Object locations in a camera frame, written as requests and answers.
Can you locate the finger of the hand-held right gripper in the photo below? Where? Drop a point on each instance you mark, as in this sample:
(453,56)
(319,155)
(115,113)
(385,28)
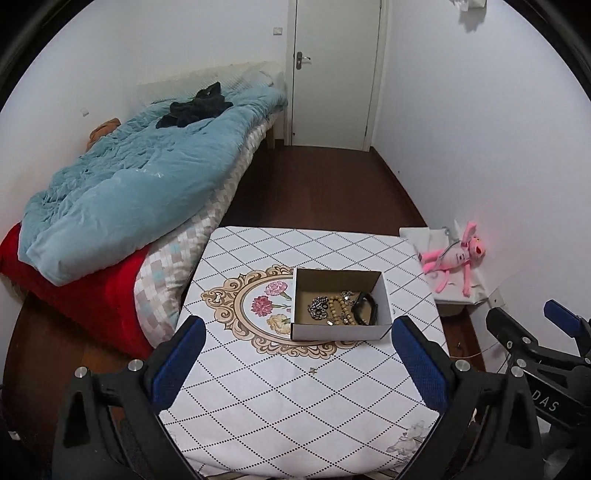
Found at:
(570,323)
(505,325)

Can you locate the brown plush toy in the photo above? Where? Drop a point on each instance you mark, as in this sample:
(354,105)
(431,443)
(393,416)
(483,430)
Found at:
(104,129)

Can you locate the light blue duvet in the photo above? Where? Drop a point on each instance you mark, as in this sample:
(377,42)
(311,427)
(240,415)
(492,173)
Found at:
(138,184)

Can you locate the black clothes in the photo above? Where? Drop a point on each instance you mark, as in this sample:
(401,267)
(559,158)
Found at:
(198,108)

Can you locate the checkered bed sheet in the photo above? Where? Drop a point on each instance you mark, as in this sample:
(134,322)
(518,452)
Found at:
(184,249)

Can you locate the white headboard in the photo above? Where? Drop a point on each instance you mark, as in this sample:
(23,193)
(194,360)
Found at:
(184,85)

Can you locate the white wall socket plate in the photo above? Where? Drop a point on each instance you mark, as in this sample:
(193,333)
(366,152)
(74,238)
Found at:
(496,297)

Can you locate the red blanket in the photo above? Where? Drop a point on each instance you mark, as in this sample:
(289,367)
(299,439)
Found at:
(92,300)

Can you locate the white door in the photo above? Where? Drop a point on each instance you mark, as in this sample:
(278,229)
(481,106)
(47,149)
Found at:
(332,92)

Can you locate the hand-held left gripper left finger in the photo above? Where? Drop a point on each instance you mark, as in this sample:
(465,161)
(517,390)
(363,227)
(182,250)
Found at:
(180,364)

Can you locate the wooden bed leg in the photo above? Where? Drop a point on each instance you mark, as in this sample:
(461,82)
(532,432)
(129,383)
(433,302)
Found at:
(270,136)

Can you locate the white diamond-patterned tablecloth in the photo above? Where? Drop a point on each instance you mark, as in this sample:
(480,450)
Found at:
(277,406)

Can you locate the pink plush toy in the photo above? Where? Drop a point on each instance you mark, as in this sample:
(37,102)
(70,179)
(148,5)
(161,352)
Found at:
(455,256)

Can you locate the white cardboard box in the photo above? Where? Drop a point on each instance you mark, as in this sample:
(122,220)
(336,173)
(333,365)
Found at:
(341,331)

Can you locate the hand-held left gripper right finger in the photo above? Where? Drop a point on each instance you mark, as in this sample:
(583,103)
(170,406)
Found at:
(420,364)

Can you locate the black fitness band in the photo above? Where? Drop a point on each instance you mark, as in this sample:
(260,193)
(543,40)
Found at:
(364,297)

